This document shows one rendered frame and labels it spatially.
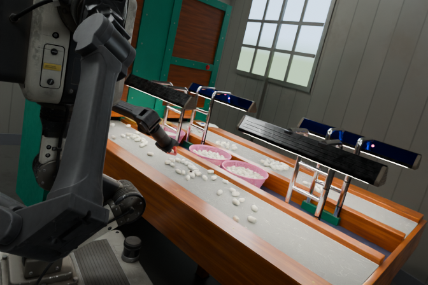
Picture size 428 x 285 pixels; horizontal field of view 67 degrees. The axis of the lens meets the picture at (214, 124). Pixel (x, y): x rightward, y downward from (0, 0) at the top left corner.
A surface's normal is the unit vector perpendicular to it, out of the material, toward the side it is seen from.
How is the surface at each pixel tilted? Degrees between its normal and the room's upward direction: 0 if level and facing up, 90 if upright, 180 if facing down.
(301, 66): 90
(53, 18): 90
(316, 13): 90
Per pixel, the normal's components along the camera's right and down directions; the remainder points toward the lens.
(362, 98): -0.80, -0.06
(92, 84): -0.39, -0.52
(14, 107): 0.55, 0.29
